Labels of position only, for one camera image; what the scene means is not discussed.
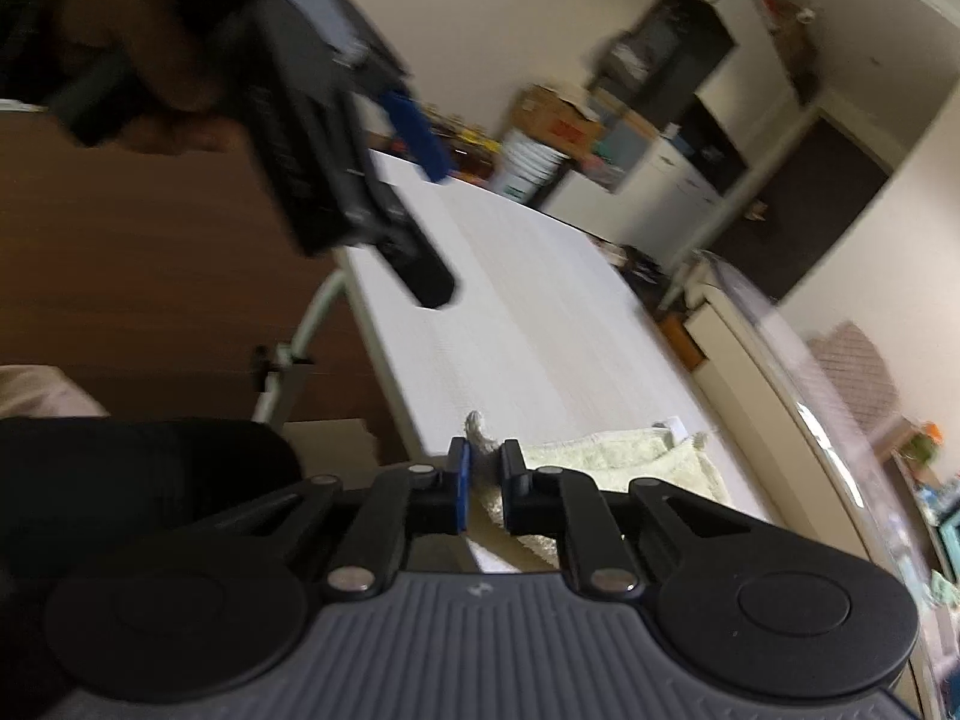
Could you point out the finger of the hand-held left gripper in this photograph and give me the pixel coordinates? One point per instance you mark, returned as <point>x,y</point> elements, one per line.
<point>420,139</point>
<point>424,270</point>

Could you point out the cardboard box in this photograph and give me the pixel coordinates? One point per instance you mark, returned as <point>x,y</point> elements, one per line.
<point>555,118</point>

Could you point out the green jar with orange lid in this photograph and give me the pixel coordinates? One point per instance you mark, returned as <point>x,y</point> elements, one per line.
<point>921,444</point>

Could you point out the dark and white cabinet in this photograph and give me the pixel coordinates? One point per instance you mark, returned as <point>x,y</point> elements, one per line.
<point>675,67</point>

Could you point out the glass-topped dining table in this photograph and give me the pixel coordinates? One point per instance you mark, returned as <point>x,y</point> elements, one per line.
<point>810,480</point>

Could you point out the grey hanging bag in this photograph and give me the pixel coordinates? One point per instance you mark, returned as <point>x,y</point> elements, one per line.
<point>630,58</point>

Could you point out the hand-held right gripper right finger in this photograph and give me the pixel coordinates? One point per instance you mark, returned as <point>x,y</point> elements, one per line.
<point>510,496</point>

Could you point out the teal toaster oven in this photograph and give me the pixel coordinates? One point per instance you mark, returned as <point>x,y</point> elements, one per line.
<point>949,529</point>

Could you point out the cluster of cooking oil bottles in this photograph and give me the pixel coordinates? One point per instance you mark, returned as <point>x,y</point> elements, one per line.
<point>465,146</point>

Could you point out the dark door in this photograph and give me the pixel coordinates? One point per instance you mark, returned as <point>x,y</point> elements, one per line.
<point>810,202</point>

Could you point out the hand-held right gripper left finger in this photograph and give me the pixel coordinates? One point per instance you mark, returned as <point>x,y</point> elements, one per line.
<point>461,487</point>

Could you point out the white plastic bucket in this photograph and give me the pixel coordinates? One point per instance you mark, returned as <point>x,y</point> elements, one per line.
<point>525,165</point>

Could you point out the white metal table leg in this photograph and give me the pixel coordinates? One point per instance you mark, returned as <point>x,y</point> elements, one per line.
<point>289,375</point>

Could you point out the person's left hand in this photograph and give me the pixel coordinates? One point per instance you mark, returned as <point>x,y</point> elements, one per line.
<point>135,15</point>

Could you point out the pale yellow towel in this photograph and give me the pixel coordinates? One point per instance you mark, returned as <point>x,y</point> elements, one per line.
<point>622,457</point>

